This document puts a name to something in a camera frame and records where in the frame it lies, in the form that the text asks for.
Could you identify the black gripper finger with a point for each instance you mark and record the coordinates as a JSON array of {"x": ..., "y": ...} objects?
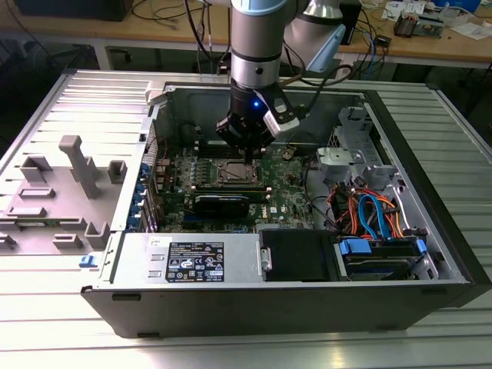
[
  {"x": 228, "y": 132},
  {"x": 263, "y": 140}
]

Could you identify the thin metal locking lever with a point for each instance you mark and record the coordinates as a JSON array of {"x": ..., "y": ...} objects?
[
  {"x": 246, "y": 183},
  {"x": 230, "y": 159}
]

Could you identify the silver CPU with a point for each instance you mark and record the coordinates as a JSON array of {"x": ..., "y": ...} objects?
[{"x": 234, "y": 173}]

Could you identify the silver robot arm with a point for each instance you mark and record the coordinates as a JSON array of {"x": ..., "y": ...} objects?
[{"x": 255, "y": 38}]

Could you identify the blue slot retainer clip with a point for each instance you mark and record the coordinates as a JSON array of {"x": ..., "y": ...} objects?
[
  {"x": 140, "y": 191},
  {"x": 135, "y": 209},
  {"x": 133, "y": 225},
  {"x": 144, "y": 171}
]

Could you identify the round coin cell battery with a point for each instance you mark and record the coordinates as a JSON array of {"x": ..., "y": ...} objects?
[{"x": 286, "y": 155}]

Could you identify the green motherboard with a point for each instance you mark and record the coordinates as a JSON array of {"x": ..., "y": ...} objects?
[{"x": 286, "y": 192}]

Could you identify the installed RAM stick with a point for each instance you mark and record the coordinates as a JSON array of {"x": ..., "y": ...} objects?
[{"x": 230, "y": 190}]

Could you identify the black graphics card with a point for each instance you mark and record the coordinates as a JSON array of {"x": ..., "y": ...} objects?
[{"x": 221, "y": 205}]

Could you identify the black drive bay box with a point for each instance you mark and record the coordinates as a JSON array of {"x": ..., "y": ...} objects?
[{"x": 296, "y": 255}]

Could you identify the black upright tower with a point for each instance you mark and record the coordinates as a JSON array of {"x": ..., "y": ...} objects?
[{"x": 353, "y": 23}]

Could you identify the hard disk in blue carrier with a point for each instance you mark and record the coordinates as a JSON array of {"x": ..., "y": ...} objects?
[{"x": 355, "y": 246}]

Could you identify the wooden desk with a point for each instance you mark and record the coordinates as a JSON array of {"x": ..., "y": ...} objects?
[{"x": 115, "y": 28}]

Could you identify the small black box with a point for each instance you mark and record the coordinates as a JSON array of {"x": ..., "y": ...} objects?
[{"x": 383, "y": 40}]

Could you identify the silver power supply unit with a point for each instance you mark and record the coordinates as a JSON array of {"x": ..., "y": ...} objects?
[{"x": 134, "y": 261}]

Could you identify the black PC case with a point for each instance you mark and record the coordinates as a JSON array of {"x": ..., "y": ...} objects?
[{"x": 230, "y": 311}]

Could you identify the small copper transformer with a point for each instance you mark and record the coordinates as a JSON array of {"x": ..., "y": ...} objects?
[{"x": 405, "y": 25}]

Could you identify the grey parts rack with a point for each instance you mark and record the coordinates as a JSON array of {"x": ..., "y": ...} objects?
[{"x": 57, "y": 207}]

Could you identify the white printed papers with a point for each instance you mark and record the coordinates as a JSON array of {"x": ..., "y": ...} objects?
[{"x": 403, "y": 7}]

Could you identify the large black box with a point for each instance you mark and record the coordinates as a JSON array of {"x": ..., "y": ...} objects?
[{"x": 77, "y": 9}]

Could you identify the small blue plastic clip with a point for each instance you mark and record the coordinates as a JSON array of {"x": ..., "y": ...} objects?
[{"x": 87, "y": 262}]

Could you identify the grey circuit device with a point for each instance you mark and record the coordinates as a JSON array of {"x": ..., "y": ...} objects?
[{"x": 430, "y": 25}]

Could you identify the white paper sheet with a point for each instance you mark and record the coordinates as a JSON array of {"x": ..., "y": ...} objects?
[{"x": 471, "y": 30}]

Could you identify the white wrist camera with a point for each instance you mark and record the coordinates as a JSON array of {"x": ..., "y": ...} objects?
[{"x": 284, "y": 123}]

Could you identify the grey metal drive bracket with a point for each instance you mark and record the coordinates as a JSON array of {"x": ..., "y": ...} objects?
[{"x": 338, "y": 165}]

